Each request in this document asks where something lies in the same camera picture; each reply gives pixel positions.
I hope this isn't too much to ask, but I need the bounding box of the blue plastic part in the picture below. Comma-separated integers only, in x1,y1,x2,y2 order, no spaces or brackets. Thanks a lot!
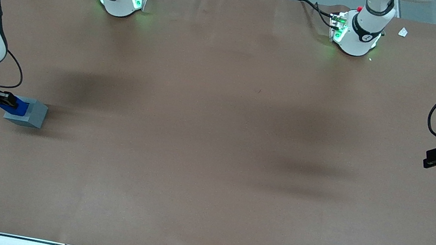
0,95,31,117

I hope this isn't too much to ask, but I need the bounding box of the gray square base block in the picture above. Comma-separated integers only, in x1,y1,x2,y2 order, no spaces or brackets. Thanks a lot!
3,94,50,130

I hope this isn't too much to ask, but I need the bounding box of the large paper table cover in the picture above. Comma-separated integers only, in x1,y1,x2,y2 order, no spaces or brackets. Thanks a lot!
0,0,436,245

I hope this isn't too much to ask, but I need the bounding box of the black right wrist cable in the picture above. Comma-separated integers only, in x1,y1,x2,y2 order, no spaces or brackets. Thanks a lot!
0,48,28,93

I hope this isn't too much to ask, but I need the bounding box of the black left base cable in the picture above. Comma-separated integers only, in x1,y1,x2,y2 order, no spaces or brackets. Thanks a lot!
293,0,339,29

